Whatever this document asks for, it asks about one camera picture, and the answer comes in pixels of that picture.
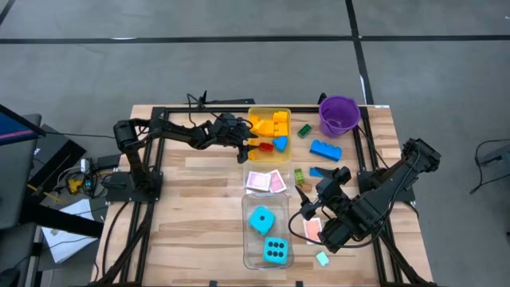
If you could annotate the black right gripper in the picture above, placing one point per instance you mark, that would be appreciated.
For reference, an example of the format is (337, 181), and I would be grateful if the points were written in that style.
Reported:
(336, 199)

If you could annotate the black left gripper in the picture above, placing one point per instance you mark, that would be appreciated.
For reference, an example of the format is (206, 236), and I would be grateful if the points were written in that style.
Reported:
(229, 129)

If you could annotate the small yellow four-stud brick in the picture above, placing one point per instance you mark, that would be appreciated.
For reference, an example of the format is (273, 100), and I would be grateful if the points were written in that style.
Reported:
(255, 141)

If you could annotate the yellow two-stud toy block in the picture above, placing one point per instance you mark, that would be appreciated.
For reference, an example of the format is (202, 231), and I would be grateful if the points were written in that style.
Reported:
(267, 128)
(258, 128)
(253, 119)
(280, 116)
(281, 130)

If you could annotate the small yellow toy brick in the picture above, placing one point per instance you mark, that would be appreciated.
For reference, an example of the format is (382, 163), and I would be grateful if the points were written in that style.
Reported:
(252, 154)

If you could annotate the red toy brick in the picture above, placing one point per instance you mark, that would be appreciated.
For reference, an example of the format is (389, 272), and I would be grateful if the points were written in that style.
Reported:
(266, 147)

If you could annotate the small blue rounded block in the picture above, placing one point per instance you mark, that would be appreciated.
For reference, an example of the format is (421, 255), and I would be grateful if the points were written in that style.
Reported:
(281, 143)

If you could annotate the teal foam die black dots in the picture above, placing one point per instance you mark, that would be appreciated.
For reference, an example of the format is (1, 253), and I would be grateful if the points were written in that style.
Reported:
(259, 226)
(275, 260)

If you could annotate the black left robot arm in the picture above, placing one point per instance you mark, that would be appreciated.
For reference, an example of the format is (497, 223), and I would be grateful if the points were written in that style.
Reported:
(175, 133)

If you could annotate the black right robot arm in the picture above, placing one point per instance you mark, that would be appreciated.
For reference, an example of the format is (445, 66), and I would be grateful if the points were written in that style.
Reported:
(390, 191)

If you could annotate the tan cardboard box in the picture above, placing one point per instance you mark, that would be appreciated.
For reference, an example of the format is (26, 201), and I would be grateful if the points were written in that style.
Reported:
(306, 187)

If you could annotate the flat blue toy brick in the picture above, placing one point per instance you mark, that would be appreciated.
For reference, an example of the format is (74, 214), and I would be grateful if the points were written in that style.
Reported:
(315, 172)

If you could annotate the light green toy brick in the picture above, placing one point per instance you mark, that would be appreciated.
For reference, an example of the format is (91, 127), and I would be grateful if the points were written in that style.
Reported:
(299, 176)

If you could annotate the small clear plastic container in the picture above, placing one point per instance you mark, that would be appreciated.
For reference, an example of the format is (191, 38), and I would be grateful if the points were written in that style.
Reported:
(249, 165)

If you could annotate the large blue toy block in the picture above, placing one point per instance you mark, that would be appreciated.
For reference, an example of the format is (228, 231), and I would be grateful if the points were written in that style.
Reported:
(324, 150)

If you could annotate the large clear plastic container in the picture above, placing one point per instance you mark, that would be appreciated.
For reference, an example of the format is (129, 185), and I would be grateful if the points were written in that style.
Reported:
(279, 203)

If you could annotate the dark green toy brick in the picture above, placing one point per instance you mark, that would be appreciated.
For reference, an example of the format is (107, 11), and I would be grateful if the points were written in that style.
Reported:
(304, 130)

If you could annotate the pale cyan toy piece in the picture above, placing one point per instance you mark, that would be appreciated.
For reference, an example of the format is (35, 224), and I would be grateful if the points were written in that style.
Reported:
(322, 259)

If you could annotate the purple plastic bucket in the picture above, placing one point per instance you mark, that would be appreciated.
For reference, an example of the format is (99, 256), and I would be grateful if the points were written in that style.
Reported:
(338, 119)

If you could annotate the black power adapter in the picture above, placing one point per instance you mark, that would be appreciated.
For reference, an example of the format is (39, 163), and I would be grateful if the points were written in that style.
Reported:
(108, 161)

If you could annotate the white paper sheets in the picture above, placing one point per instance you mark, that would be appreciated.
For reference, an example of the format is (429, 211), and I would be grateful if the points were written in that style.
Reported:
(67, 231)

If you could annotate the black equipment stand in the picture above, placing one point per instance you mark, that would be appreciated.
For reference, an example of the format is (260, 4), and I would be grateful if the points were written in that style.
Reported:
(60, 223)

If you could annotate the dark computer monitor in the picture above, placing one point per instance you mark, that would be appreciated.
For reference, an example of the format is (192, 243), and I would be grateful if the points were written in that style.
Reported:
(16, 127)

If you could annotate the black aluminium table frame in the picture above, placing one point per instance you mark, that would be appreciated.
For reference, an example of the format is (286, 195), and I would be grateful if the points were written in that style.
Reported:
(157, 167)

